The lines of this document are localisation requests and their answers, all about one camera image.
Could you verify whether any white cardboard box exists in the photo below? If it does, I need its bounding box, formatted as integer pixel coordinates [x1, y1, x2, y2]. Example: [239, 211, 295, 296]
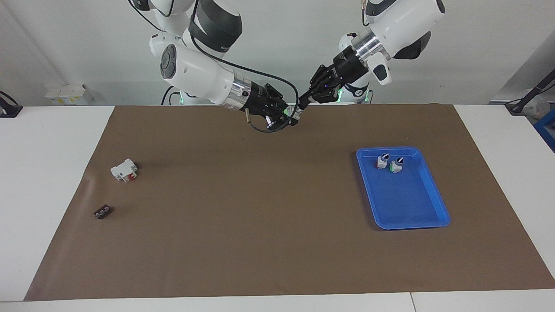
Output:
[45, 83, 94, 105]

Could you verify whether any white circuit breaker red lever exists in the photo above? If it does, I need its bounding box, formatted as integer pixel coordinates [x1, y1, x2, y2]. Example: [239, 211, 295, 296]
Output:
[110, 159, 139, 183]

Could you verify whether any black clamp mount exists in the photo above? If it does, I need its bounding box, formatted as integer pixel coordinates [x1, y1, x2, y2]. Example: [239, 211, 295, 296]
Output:
[0, 90, 23, 118]

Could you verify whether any blue plastic tray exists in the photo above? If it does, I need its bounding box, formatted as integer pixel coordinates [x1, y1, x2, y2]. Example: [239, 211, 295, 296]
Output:
[356, 146, 451, 230]

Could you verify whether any clear plastic bag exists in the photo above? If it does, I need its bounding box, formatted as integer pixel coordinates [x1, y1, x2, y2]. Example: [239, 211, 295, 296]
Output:
[522, 93, 555, 121]

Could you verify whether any black stand pole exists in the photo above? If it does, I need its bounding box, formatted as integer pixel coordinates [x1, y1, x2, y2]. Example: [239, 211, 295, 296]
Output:
[506, 68, 555, 115]

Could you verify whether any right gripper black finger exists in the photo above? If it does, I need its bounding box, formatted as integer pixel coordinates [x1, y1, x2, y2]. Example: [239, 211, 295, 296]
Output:
[265, 83, 289, 112]
[268, 113, 300, 129]

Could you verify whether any brown paper table mat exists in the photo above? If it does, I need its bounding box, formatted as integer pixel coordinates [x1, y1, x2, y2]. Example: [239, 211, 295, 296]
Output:
[24, 103, 555, 302]

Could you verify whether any blue crate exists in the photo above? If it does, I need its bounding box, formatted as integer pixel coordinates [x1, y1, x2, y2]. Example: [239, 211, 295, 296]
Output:
[534, 109, 555, 153]

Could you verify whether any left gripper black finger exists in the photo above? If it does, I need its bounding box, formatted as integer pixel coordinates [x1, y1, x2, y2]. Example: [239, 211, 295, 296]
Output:
[310, 84, 344, 104]
[298, 64, 331, 110]

